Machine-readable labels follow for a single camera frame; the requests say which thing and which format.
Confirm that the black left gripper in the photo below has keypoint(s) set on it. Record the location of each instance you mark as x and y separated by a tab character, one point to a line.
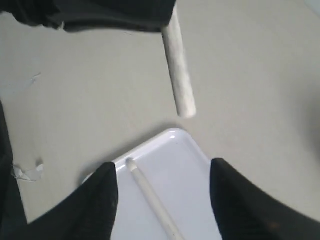
12	213

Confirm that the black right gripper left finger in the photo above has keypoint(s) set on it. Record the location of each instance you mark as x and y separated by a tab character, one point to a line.
89	213

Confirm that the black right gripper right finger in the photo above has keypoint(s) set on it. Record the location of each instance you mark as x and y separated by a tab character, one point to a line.
245	212

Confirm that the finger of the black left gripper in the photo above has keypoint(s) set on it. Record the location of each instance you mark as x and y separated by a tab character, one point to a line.
82	15

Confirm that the wooden drumstick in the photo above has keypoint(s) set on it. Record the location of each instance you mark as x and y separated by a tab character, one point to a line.
178	67
164	218

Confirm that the white plastic tray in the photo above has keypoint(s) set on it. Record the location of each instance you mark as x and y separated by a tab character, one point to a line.
179	173

